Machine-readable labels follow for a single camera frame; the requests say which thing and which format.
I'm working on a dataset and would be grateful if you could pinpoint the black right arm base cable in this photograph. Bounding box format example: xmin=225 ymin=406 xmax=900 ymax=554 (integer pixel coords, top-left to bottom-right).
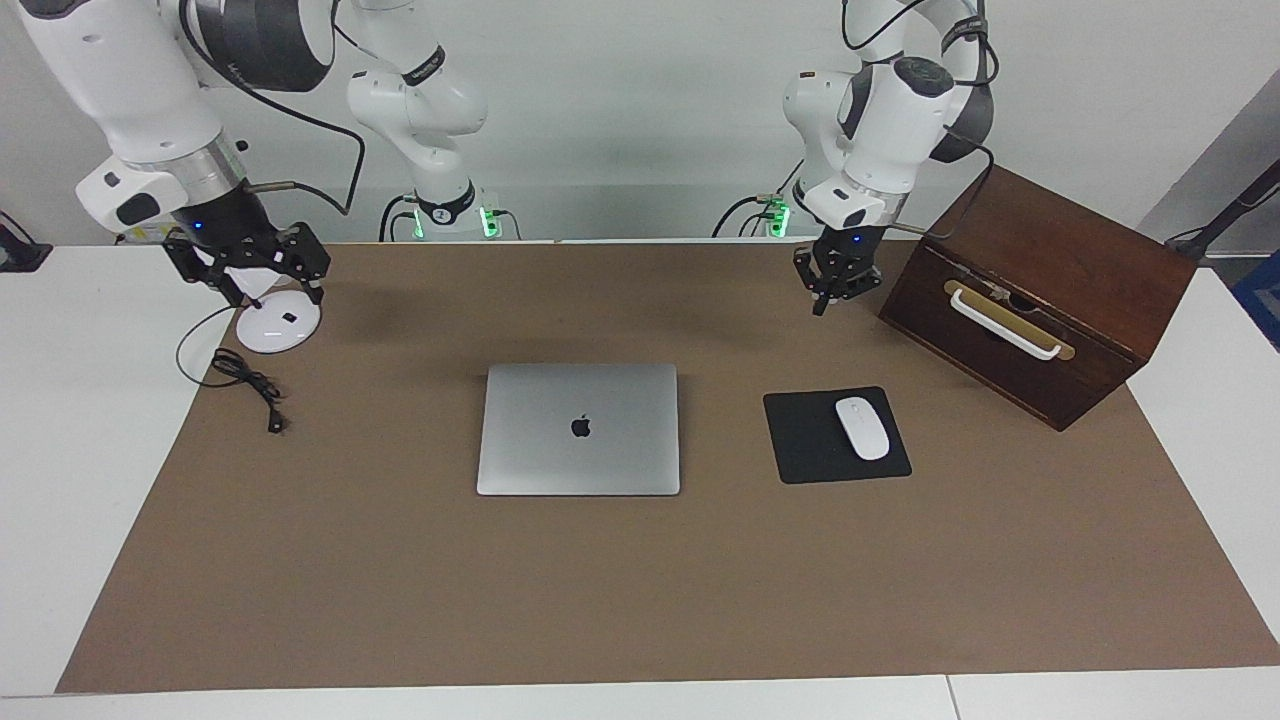
xmin=378 ymin=195 xmax=421 ymax=243

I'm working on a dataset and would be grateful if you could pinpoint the gold handle plate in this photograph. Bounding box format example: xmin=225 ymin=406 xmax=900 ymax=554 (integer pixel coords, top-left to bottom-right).
xmin=943 ymin=279 xmax=1077 ymax=362

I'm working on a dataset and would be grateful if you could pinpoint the black lamp power cable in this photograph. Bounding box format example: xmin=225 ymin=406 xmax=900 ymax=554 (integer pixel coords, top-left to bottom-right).
xmin=176 ymin=303 xmax=291 ymax=435

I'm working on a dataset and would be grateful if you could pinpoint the silver laptop computer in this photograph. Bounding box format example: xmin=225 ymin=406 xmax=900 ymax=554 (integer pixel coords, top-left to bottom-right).
xmin=476 ymin=363 xmax=682 ymax=498

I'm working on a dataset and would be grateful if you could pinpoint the black left arm base cable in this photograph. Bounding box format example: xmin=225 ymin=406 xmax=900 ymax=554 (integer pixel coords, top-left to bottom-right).
xmin=712 ymin=160 xmax=806 ymax=239

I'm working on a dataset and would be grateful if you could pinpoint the brown table mat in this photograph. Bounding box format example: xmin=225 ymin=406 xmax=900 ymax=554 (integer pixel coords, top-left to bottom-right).
xmin=55 ymin=240 xmax=1280 ymax=694

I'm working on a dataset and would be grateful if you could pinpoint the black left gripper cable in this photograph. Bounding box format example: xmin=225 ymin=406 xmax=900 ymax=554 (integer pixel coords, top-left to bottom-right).
xmin=885 ymin=140 xmax=996 ymax=241

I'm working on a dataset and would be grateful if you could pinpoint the black arm base cable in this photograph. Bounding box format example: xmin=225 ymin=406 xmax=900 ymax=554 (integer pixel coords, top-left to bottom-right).
xmin=712 ymin=160 xmax=806 ymax=239
xmin=378 ymin=195 xmax=421 ymax=243

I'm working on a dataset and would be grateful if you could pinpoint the dark brown wooden box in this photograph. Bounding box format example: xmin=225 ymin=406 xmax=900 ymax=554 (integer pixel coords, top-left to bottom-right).
xmin=878 ymin=163 xmax=1199 ymax=432

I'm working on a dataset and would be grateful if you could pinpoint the white computer mouse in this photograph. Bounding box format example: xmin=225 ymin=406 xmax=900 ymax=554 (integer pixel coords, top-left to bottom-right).
xmin=835 ymin=397 xmax=891 ymax=462

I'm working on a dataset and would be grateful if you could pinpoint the black table clamp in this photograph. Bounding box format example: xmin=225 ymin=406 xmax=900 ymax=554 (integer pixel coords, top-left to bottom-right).
xmin=0 ymin=210 xmax=53 ymax=273

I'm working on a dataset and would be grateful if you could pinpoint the white power strip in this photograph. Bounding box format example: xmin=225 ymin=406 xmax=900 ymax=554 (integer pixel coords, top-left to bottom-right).
xmin=103 ymin=195 xmax=196 ymax=246

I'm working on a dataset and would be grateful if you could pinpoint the white box handle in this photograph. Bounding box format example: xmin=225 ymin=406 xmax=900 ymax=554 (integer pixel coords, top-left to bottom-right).
xmin=949 ymin=288 xmax=1063 ymax=361

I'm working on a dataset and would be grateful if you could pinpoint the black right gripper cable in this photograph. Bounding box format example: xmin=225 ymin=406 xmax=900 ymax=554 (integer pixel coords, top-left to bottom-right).
xmin=175 ymin=0 xmax=367 ymax=216

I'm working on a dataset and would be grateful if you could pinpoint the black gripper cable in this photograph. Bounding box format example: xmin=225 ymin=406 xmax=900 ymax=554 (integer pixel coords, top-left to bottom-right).
xmin=885 ymin=140 xmax=996 ymax=241
xmin=175 ymin=0 xmax=367 ymax=216

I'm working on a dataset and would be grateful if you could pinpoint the black mouse pad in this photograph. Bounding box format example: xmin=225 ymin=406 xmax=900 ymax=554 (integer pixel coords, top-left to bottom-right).
xmin=763 ymin=386 xmax=913 ymax=485

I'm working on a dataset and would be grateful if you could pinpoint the blue crate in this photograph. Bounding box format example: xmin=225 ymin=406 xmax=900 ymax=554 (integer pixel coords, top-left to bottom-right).
xmin=1232 ymin=248 xmax=1280 ymax=353

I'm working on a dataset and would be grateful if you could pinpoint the white desk lamp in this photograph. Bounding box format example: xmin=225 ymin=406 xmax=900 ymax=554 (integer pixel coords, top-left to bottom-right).
xmin=215 ymin=240 xmax=323 ymax=354

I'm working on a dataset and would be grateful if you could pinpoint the black camera stand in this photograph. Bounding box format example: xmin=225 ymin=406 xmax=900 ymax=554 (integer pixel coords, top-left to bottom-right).
xmin=1165 ymin=158 xmax=1280 ymax=263

